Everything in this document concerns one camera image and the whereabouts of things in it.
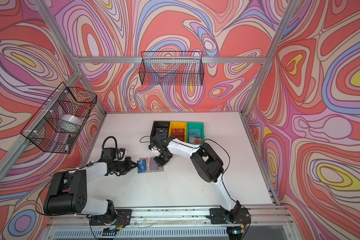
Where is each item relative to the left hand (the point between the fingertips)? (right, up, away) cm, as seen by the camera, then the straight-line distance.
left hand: (138, 163), depth 91 cm
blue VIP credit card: (+2, -2, 0) cm, 2 cm away
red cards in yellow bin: (+24, +18, +14) cm, 33 cm away
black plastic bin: (+12, +22, +17) cm, 30 cm away
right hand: (+15, -2, +1) cm, 15 cm away
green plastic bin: (+36, +18, +14) cm, 43 cm away
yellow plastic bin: (+24, +24, +17) cm, 38 cm away
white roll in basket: (-27, +24, -21) cm, 42 cm away
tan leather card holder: (+8, -1, 0) cm, 8 cm away
